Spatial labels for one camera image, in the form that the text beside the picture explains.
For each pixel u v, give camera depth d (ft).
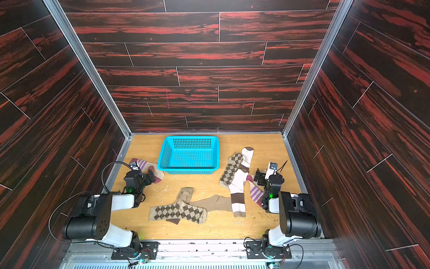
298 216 1.50
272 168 2.57
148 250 2.41
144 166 3.35
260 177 2.76
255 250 2.41
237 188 3.05
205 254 2.41
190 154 3.65
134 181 2.34
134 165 2.65
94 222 1.46
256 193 2.97
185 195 2.83
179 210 2.76
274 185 2.29
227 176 3.22
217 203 2.88
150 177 2.85
